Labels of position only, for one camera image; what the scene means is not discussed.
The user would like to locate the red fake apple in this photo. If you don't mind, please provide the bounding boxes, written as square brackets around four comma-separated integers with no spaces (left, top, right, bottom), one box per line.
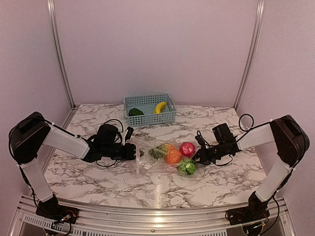
[179,142,195,158]

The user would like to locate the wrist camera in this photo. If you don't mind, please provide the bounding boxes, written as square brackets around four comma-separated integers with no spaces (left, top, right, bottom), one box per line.
[122,126,134,146]
[195,130,206,148]

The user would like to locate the clear zip top bag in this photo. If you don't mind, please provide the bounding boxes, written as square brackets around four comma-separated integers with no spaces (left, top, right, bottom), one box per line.
[132,138,201,178]

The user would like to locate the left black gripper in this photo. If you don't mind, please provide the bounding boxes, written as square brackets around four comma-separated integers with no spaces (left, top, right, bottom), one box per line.
[102,143,144,161]

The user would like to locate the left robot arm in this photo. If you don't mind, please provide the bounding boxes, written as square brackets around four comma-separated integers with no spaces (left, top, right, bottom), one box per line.
[8,112,139,219]

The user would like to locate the green orange fake mango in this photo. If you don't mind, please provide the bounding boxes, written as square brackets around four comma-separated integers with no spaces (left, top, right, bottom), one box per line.
[149,143,175,160]

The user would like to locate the orange fake orange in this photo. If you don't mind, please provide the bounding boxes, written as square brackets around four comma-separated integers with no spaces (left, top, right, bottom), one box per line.
[165,149,183,165]

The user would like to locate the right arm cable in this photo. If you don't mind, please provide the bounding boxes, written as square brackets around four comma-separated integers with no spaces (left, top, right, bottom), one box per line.
[196,113,296,167]

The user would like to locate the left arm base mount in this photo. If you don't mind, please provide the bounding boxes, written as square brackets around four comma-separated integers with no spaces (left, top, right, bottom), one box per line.
[35,195,79,224]

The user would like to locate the yellow fake banana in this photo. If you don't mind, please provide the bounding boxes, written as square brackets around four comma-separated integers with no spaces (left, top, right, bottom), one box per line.
[154,101,167,114]

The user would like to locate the front aluminium rail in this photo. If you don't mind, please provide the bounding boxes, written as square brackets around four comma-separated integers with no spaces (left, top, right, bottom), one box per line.
[14,194,296,236]

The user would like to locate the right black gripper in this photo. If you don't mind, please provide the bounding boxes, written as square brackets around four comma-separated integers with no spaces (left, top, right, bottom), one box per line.
[190,142,230,165]

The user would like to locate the aluminium frame post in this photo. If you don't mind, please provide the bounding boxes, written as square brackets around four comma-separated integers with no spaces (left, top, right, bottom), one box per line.
[47,0,76,109]
[233,0,265,110]

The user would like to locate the right aluminium frame post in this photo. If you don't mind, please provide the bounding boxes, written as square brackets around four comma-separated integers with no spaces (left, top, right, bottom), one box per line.
[233,0,265,110]

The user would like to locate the left aluminium frame post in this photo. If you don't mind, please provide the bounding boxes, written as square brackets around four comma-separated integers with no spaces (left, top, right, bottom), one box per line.
[47,0,76,109]

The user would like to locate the light blue plastic basket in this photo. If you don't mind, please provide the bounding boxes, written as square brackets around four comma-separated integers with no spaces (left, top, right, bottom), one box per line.
[124,93,177,127]

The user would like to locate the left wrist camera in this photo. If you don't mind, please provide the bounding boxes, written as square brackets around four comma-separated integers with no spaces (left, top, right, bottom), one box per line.
[122,126,134,146]

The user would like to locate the green fake cabbage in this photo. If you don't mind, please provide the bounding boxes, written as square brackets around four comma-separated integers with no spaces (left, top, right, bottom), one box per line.
[128,108,144,117]

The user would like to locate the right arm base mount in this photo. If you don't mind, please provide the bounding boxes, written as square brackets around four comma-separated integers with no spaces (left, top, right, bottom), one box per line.
[225,192,270,225]

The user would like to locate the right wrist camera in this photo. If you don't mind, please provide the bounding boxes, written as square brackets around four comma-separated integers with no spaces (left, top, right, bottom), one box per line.
[195,130,206,148]

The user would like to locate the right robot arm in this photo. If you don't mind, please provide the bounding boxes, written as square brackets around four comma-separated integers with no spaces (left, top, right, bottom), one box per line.
[193,115,310,220]

